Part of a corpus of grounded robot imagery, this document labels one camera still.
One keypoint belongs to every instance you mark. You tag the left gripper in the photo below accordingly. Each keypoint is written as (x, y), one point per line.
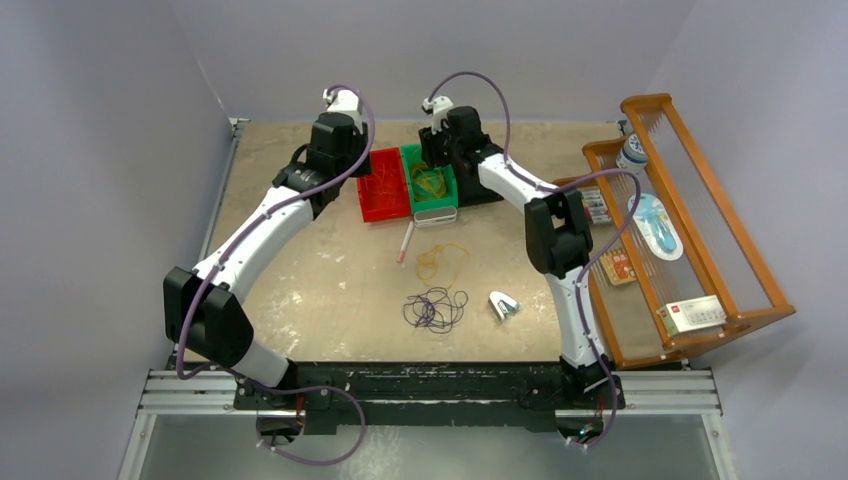
(359, 140)

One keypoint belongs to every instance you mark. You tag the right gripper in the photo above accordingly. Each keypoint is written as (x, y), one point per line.
(430, 144)

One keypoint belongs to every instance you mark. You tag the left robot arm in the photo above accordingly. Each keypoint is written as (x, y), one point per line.
(203, 306)

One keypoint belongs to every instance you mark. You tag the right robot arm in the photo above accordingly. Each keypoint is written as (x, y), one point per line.
(558, 241)

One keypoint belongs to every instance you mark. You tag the green plastic bin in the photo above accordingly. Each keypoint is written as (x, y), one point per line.
(428, 188)

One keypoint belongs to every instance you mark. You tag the black plastic bin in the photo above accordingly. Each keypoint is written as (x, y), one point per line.
(471, 193)

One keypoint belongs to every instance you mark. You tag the red plastic bin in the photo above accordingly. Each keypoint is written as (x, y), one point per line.
(383, 195)

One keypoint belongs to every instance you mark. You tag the white grey stapler case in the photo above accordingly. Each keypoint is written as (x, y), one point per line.
(435, 217)

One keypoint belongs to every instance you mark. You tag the white marker orange cap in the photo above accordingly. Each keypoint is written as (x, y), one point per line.
(405, 242)

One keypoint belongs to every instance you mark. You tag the box of coloured markers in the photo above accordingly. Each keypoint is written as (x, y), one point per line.
(595, 206)

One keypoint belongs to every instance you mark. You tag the white round jar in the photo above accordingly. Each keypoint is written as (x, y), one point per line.
(632, 156)

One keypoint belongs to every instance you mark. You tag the orange small card pack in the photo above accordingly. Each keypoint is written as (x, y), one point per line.
(617, 266)

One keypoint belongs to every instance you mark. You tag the blue white blister pack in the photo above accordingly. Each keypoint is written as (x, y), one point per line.
(655, 227)

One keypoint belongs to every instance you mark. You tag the wooden shelf rack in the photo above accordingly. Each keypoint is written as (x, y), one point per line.
(719, 258)

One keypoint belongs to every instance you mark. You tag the white label box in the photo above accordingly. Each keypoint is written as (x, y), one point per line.
(692, 315)

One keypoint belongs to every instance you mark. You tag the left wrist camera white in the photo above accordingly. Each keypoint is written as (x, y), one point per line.
(346, 102)

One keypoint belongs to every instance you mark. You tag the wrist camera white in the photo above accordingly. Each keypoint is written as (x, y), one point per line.
(437, 108)
(346, 102)

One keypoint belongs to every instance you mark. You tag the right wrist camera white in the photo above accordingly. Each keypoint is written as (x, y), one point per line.
(437, 108)

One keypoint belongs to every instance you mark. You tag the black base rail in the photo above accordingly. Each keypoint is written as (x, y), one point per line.
(539, 396)

